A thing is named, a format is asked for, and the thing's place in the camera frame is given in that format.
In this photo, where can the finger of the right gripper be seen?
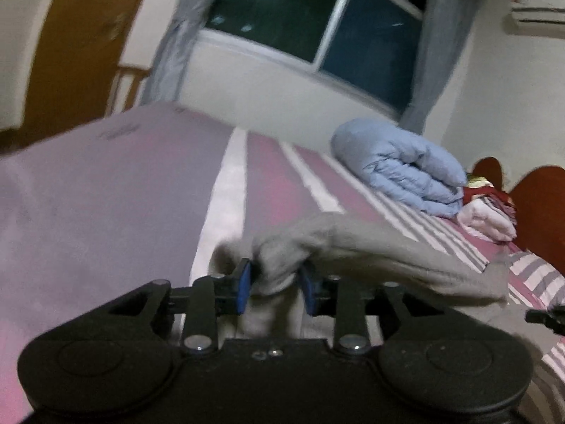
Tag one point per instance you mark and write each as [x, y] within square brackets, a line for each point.
[552, 318]

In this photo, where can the grey left curtain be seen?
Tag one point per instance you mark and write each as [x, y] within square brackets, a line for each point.
[172, 57]

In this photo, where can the folded white pink blanket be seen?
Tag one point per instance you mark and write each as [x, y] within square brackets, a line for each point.
[483, 220]

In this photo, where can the grey curtain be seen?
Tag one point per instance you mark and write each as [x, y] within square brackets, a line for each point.
[446, 26]
[172, 57]

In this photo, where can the wooden chair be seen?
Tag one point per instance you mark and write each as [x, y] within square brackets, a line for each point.
[125, 87]

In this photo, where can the folded light blue duvet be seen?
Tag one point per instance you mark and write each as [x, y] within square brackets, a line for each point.
[401, 164]

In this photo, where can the red wooden headboard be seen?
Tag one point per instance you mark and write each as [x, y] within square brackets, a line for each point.
[539, 198]

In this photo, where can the dark glass window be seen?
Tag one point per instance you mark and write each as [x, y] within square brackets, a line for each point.
[369, 45]

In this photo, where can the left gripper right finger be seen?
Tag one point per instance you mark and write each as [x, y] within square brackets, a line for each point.
[347, 302]

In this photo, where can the striped pink grey bedsheet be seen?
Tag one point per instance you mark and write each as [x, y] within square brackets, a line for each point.
[104, 208]

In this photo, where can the white wall air conditioner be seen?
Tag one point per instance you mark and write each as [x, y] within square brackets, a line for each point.
[538, 17]

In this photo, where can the grey knit pants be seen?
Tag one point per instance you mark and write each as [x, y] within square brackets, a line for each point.
[347, 247]

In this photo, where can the red folded cloth stack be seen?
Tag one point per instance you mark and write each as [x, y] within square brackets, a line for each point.
[478, 187]

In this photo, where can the grey right curtain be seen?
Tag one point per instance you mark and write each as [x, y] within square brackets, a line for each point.
[446, 26]

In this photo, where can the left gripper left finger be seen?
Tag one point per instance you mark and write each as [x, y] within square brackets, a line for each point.
[208, 299]

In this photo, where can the brown wooden door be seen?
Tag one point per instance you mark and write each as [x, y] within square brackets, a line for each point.
[75, 63]

